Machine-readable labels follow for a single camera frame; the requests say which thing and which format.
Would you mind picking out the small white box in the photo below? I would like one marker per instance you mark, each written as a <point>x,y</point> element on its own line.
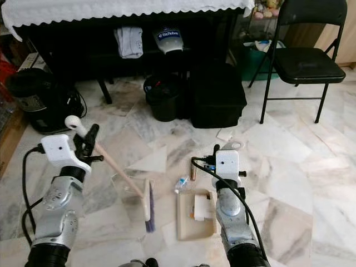
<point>202,207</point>

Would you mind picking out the beige broom with dark bristles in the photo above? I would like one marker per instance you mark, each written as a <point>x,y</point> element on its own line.
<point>148,206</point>

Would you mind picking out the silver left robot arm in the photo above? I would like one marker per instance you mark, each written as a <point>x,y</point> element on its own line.
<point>58,214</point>

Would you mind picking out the white paper scrap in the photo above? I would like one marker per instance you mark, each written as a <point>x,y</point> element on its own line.
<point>225,135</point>

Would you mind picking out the copper coloured tube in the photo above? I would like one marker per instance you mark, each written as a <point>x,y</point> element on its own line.
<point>193,172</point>

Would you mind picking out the small clear plastic bottle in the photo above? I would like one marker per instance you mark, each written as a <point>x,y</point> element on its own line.
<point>181,184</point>

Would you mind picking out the black storage box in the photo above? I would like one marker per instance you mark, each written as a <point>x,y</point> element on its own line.
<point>217,97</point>

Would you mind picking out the black canister vacuum cleaner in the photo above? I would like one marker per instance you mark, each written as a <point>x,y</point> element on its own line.
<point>41,103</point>

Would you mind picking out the round black bin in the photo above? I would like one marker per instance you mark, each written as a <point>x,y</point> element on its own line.
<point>164,100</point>

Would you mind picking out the brown wooden plank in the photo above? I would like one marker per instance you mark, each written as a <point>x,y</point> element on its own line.
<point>11,136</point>

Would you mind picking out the green plastic bin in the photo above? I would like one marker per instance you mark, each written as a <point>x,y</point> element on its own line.
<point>253,64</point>

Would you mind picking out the white hanging cloth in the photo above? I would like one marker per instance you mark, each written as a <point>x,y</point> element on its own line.
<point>129,43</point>

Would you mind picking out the red bag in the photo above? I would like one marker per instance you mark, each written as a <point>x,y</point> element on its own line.
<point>5,78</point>

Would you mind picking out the white blue printed cap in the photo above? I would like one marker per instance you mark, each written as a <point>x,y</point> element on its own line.
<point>169,40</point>

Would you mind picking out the black folding chair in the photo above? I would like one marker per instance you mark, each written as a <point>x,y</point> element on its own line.
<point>308,64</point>

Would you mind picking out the white lace tablecloth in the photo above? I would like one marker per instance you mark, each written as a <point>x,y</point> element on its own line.
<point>128,8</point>

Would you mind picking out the pink plush toys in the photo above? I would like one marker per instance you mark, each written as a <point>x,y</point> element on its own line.
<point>266,9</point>

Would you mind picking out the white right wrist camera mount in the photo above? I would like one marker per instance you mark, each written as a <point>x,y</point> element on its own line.
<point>228,167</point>

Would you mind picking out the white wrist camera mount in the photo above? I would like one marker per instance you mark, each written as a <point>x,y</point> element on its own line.
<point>228,167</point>
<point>58,150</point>

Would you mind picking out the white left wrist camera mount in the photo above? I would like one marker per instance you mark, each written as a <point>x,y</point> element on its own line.
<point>58,150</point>

